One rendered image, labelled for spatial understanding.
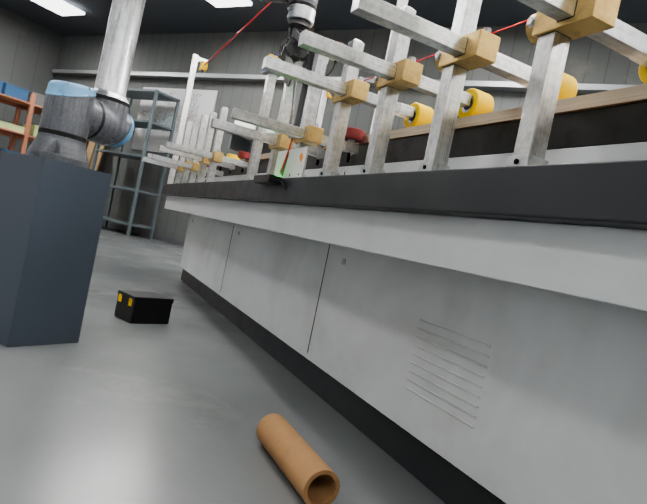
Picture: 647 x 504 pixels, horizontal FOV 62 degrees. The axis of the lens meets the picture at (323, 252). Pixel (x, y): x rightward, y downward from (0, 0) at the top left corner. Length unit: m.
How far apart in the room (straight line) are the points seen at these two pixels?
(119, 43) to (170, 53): 7.58
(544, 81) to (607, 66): 5.68
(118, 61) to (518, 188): 1.63
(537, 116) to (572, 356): 0.43
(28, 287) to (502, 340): 1.42
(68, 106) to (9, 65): 9.65
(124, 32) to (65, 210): 0.69
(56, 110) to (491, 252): 1.50
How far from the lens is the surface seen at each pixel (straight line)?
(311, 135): 1.73
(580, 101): 1.19
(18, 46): 11.76
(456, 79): 1.16
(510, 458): 1.18
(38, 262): 1.93
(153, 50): 10.10
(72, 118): 2.00
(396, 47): 1.40
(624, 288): 0.79
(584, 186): 0.81
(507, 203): 0.89
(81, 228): 1.99
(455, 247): 1.03
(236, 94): 8.52
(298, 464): 1.20
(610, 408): 1.04
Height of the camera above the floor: 0.52
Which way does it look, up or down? 1 degrees down
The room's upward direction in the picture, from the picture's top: 12 degrees clockwise
